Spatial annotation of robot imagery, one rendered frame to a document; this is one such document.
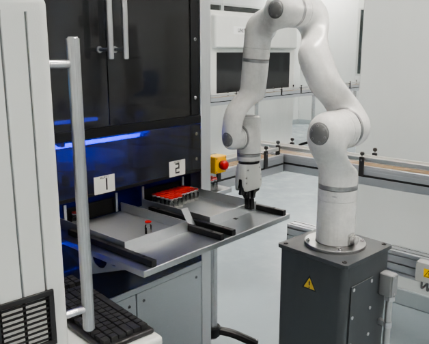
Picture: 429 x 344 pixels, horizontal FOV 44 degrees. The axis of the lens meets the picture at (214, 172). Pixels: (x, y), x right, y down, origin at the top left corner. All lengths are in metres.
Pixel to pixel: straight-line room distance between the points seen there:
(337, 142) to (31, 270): 0.89
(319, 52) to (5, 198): 1.01
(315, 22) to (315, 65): 0.16
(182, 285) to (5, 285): 1.24
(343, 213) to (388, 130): 1.58
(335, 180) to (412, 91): 1.56
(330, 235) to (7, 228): 0.99
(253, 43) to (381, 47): 1.50
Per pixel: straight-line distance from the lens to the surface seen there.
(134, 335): 1.29
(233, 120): 1.76
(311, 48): 1.65
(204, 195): 2.13
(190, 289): 2.24
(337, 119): 1.55
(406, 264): 2.64
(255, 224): 1.82
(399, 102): 3.14
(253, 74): 1.79
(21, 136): 1.00
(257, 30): 1.77
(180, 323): 2.27
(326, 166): 1.61
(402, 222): 3.24
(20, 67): 0.99
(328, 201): 1.64
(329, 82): 1.63
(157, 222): 1.84
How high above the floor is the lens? 1.45
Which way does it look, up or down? 13 degrees down
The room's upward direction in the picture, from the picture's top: straight up
